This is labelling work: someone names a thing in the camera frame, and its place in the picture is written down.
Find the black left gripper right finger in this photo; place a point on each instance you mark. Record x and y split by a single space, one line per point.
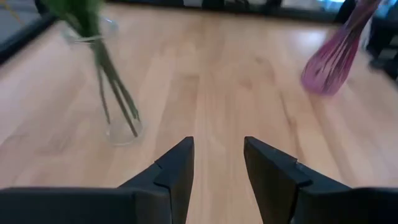
269 177

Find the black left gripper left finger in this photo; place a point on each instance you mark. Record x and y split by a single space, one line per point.
178 174

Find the red artificial flower bunch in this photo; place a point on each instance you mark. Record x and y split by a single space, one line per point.
84 18

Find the clear glass vase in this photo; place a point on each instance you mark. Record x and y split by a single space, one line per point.
124 132

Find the pink glass vase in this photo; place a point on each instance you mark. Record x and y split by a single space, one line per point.
329 68

